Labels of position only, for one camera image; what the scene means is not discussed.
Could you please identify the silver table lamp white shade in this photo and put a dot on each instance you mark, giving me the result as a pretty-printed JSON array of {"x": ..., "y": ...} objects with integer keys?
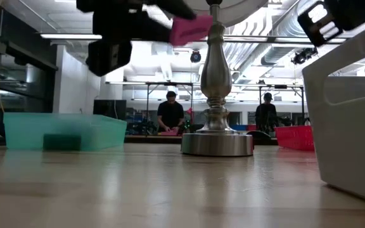
[{"x": 216, "y": 79}]

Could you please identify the person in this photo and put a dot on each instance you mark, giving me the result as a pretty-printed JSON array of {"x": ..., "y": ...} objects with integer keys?
[
  {"x": 170, "y": 115},
  {"x": 266, "y": 115}
]

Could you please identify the red background crate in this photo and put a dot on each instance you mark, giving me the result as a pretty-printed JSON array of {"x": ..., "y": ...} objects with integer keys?
[{"x": 251, "y": 127}]

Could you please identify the black frame work table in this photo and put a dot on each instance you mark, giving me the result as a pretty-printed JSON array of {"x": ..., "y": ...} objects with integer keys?
[
  {"x": 280, "y": 86},
  {"x": 157, "y": 83}
]

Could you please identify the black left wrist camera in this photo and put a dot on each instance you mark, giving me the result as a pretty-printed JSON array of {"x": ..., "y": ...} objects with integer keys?
[{"x": 109, "y": 58}]

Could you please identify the black rounded chair back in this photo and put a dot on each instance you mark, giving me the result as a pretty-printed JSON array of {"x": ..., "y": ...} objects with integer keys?
[{"x": 258, "y": 136}]

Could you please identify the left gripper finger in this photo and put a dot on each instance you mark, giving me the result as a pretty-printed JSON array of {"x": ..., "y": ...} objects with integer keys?
[
  {"x": 151, "y": 30},
  {"x": 176, "y": 9}
]

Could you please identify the black ceiling spotlight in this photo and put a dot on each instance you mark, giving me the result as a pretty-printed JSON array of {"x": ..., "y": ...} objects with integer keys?
[
  {"x": 195, "y": 56},
  {"x": 303, "y": 56}
]

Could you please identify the pink background tray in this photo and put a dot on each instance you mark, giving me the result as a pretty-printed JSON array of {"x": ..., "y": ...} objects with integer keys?
[{"x": 170, "y": 133}]

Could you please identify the pink eraser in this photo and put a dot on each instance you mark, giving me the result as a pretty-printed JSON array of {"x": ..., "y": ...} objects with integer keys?
[{"x": 192, "y": 30}]

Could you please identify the black cabinet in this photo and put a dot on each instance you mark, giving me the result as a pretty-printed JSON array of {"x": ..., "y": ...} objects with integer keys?
[{"x": 109, "y": 109}]

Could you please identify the long ceiling light strip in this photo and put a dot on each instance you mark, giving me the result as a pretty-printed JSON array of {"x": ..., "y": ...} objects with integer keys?
[{"x": 71, "y": 36}]

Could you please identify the green translucent plastic bin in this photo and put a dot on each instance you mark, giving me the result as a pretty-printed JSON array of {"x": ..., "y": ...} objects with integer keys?
[{"x": 100, "y": 133}]

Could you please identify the red plastic basket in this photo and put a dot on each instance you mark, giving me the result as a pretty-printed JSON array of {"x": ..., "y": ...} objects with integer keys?
[{"x": 293, "y": 137}]

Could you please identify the translucent white plastic bin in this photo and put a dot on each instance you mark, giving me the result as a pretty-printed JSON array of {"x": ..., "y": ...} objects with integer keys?
[{"x": 350, "y": 142}]

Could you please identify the silver air duct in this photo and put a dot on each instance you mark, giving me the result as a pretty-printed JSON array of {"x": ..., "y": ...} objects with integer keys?
[{"x": 276, "y": 57}]

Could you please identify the blue background crate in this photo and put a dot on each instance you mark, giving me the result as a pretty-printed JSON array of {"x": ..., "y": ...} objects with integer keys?
[{"x": 238, "y": 127}]

